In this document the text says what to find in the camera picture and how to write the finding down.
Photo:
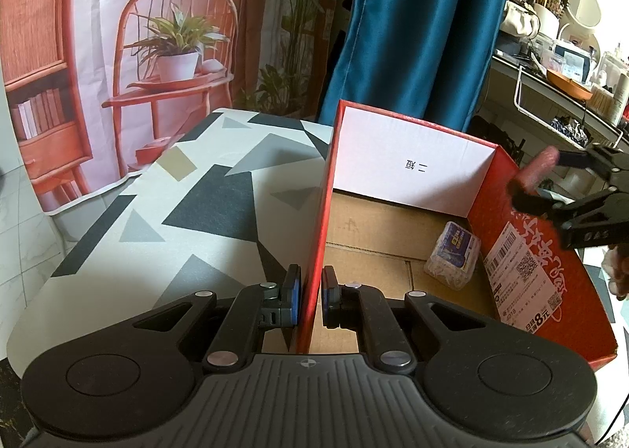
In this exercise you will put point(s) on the blue white patterned packets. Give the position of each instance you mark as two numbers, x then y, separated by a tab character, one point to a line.
570	127

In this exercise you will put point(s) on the white bottle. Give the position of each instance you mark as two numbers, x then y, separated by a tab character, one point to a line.
623	99

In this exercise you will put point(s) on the cluttered shelf with cosmetics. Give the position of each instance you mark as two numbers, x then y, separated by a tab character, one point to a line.
506	65

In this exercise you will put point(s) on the printed furniture wall backdrop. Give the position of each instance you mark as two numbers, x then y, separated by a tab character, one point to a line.
98	10

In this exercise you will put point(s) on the clear packet with blue label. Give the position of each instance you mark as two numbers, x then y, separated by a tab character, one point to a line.
452	254

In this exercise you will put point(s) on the red strawberry print cardboard box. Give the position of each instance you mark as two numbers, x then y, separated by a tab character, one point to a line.
408	148

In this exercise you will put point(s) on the teal blue curtain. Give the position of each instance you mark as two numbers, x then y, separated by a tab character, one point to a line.
417	35

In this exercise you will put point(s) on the white cloth bag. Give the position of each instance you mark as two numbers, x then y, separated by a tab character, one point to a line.
518	20

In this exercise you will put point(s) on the round white vanity mirror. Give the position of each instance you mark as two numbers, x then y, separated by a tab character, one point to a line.
584	5

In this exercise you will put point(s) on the orange tray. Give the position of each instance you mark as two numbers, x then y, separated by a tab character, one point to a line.
570	84

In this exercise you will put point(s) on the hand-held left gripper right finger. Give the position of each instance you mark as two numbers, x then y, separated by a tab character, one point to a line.
328	295

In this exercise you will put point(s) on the geometric pattern tablecloth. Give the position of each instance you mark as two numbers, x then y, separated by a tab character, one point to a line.
196	212

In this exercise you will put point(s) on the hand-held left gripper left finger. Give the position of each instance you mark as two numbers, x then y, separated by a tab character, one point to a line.
294	291

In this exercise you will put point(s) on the white cup of makeup brushes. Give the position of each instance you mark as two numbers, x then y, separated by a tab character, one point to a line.
546	18

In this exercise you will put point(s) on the cotton swab container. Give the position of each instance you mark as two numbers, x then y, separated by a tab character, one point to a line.
604	104

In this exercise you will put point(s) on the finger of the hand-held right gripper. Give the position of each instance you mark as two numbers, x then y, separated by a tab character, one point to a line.
597	158
589	222

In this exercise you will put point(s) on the plain pink cylindrical tube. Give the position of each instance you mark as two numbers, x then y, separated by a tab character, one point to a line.
535	167

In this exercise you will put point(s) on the person's right hand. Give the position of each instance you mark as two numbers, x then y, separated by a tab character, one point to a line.
619	273

